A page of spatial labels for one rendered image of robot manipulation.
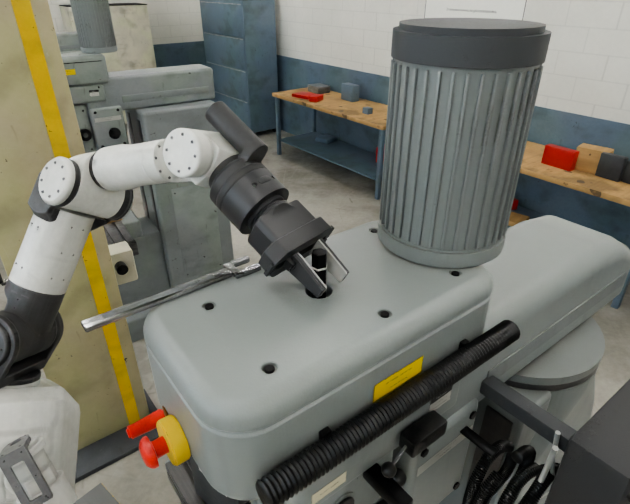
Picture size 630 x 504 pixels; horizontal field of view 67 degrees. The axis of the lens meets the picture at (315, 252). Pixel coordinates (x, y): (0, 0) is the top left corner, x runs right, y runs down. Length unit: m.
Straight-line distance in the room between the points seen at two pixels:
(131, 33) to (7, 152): 6.94
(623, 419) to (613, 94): 4.26
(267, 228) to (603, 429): 0.53
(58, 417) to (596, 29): 4.74
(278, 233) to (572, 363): 0.75
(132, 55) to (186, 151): 8.40
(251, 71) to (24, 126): 5.94
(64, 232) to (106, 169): 0.14
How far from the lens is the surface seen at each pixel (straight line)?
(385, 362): 0.61
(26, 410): 0.94
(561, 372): 1.13
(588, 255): 1.16
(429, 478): 0.97
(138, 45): 9.07
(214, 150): 0.67
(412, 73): 0.66
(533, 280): 1.01
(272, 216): 0.63
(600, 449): 0.77
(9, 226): 2.32
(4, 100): 2.19
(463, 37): 0.63
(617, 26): 4.92
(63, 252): 0.89
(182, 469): 1.70
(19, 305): 0.92
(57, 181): 0.84
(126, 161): 0.78
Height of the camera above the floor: 2.26
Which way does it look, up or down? 30 degrees down
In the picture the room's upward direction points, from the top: straight up
